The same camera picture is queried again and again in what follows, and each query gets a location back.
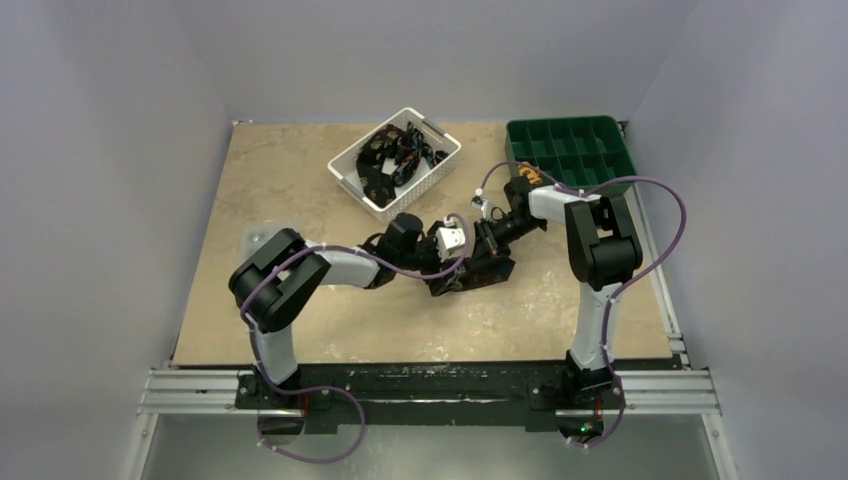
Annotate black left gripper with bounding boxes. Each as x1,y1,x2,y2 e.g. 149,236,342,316
395,222,460,295

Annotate maroon blue floral tie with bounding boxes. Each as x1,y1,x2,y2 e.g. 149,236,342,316
430,256,516,297

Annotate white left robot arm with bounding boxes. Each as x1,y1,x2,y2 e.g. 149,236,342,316
228,213,469,409

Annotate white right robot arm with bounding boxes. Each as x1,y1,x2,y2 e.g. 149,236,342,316
462,176,643,407

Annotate dark ties in basket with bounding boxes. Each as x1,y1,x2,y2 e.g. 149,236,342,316
355,122,449,208

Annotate rolled orange tie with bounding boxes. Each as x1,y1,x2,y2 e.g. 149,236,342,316
518,163,545,186

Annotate white perforated plastic basket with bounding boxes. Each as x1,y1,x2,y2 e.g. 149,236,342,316
327,107,461,224

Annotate green compartment tray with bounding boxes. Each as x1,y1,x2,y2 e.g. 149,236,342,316
505,115,636,190

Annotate clear plastic screw box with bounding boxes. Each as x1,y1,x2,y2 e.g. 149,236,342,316
240,221,293,260

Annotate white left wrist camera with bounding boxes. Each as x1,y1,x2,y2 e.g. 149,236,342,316
434,213,469,261

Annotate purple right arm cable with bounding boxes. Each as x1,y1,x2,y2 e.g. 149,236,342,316
476,160,688,449

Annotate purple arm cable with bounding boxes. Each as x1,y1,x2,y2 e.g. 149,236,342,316
476,160,688,449
239,213,473,399

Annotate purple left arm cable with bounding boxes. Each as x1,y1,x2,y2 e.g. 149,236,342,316
239,213,473,399

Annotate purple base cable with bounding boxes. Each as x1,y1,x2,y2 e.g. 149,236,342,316
255,386,367,464

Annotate aluminium frame rail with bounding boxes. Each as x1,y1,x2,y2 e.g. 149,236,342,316
137,119,741,480

